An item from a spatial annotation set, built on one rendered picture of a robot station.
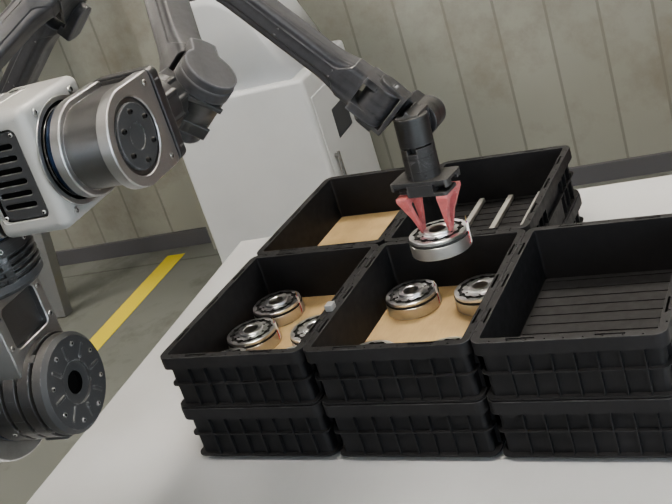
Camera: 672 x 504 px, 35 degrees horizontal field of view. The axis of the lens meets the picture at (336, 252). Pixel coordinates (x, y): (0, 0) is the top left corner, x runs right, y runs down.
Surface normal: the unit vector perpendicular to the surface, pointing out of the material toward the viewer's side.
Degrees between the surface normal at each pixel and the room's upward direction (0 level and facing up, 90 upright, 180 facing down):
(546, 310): 0
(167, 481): 0
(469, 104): 90
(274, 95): 90
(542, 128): 90
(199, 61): 51
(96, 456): 0
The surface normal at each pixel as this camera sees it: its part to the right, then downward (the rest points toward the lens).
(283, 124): -0.29, 0.46
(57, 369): 0.91, -0.13
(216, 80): 0.53, -0.66
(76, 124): -0.41, -0.28
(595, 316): -0.29, -0.88
